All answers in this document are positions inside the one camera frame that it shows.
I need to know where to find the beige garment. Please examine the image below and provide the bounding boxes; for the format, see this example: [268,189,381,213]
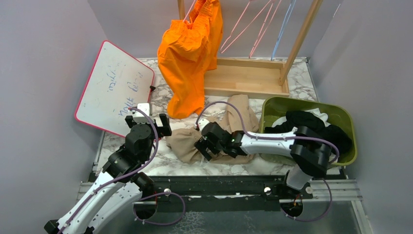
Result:
[165,94,260,165]

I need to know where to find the olive green plastic basket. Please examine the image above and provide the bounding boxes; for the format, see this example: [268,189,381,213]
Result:
[259,97,357,168]

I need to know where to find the orange shorts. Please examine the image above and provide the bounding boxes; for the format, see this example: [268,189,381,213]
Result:
[157,0,224,119]

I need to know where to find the blue wire hanger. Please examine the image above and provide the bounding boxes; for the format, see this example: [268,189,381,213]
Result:
[271,0,297,61]

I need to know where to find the white shorts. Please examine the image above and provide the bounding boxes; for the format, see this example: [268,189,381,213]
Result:
[271,108,330,132]

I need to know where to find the pink wire hanger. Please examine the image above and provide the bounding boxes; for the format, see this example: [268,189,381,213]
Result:
[220,0,275,55]
[248,0,282,58]
[182,0,197,21]

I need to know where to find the black shorts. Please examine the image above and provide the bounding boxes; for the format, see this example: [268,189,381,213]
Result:
[264,108,353,154]

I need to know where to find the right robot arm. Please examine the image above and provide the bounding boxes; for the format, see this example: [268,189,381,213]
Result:
[194,122,333,198]

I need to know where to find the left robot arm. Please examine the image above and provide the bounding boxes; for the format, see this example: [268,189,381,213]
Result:
[44,112,172,234]

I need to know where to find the wooden clothes rack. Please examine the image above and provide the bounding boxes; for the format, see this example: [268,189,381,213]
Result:
[176,0,324,100]

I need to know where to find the pink framed whiteboard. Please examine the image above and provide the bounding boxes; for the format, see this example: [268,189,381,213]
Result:
[75,40,155,137]

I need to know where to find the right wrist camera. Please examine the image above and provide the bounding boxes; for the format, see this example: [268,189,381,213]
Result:
[195,118,210,131]

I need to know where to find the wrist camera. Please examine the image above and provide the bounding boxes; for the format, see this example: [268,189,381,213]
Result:
[195,118,210,131]
[125,103,152,124]

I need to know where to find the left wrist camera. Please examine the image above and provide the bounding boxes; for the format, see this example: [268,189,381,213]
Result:
[125,103,152,124]

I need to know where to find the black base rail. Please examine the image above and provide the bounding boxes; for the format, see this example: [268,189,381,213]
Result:
[77,175,362,214]

